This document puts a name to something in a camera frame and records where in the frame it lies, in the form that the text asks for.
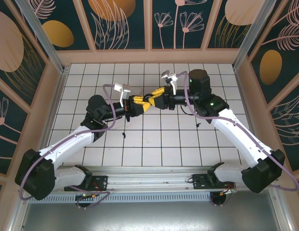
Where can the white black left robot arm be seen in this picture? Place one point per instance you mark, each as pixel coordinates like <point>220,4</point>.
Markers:
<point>67,144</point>

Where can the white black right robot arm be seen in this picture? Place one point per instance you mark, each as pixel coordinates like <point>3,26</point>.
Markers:
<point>238,137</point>

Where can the small black scrap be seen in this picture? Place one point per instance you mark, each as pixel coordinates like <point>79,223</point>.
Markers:
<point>198,124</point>
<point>124,135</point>

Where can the grey metal panel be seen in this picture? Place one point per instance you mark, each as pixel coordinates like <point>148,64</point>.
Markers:
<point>149,216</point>

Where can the aluminium side rail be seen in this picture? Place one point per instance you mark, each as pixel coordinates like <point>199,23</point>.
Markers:
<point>245,96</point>
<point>50,120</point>

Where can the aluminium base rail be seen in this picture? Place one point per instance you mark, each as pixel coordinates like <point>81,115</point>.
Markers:
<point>149,179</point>

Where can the aluminium frame post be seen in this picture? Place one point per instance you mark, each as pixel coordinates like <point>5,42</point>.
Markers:
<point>42,36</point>
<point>252,36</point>

